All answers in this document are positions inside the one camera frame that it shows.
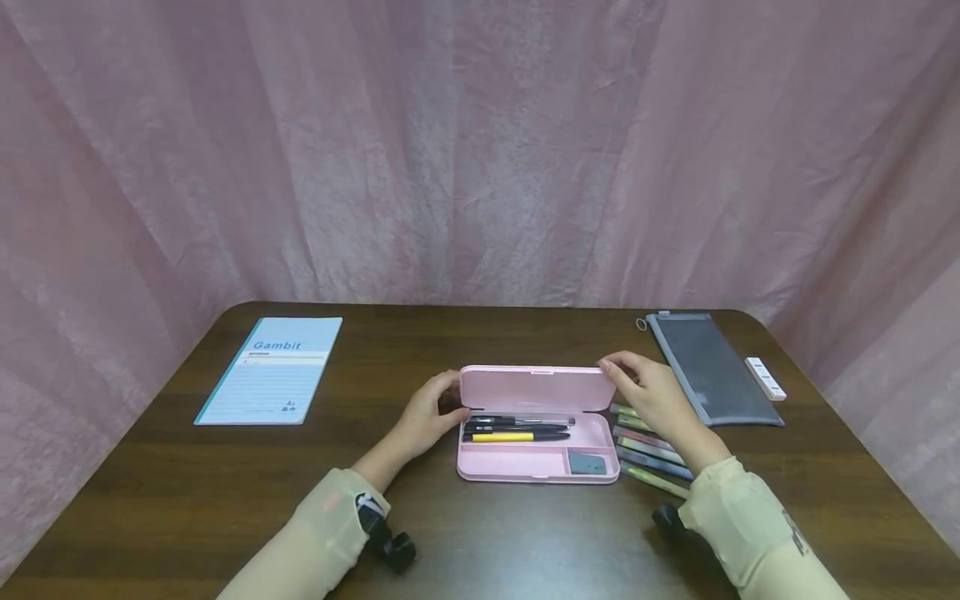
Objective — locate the person's right hand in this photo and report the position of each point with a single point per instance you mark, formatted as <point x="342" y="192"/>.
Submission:
<point x="663" y="408"/>

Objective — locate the person's left hand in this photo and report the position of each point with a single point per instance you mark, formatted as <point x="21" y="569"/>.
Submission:
<point x="415" y="427"/>

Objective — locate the person's left thumb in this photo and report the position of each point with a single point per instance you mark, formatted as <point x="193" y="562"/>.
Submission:
<point x="455" y="414"/>

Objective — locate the person's left fingers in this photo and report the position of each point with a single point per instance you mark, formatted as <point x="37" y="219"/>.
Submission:
<point x="445" y="380"/>

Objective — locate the person's right thumb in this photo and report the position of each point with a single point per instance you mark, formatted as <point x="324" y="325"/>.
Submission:
<point x="616" y="377"/>

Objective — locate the person's right index finger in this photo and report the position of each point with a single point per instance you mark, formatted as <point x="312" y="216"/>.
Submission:
<point x="619" y="358"/>

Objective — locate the pink plastic pencil case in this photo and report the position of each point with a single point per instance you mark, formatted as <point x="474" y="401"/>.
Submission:
<point x="534" y="388"/>

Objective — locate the person's left forearm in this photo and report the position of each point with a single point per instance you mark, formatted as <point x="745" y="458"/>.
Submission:
<point x="315" y="533"/>

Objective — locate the person's right forearm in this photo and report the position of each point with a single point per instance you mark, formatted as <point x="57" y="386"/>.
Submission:
<point x="750" y="529"/>

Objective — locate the yellow and black pen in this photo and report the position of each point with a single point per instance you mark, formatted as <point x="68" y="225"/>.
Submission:
<point x="502" y="437"/>

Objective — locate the clear barrel pen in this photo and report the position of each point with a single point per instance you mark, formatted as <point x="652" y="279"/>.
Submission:
<point x="525" y="419"/>

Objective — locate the row of pastel highlighter pens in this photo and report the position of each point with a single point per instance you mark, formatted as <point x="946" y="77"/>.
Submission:
<point x="649" y="458"/>

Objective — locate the grey zip pencil pouch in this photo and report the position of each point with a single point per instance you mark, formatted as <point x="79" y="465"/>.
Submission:
<point x="709" y="367"/>

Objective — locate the grey eraser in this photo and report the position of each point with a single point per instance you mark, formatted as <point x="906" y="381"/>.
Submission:
<point x="586" y="463"/>

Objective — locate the black wrist band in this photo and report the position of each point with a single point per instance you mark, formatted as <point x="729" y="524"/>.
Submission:
<point x="386" y="537"/>
<point x="670" y="520"/>

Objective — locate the white rectangular eraser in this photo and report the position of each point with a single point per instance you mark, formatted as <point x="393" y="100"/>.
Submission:
<point x="766" y="378"/>

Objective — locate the light blue notebook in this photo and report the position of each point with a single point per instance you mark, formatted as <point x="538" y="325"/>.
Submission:
<point x="274" y="371"/>

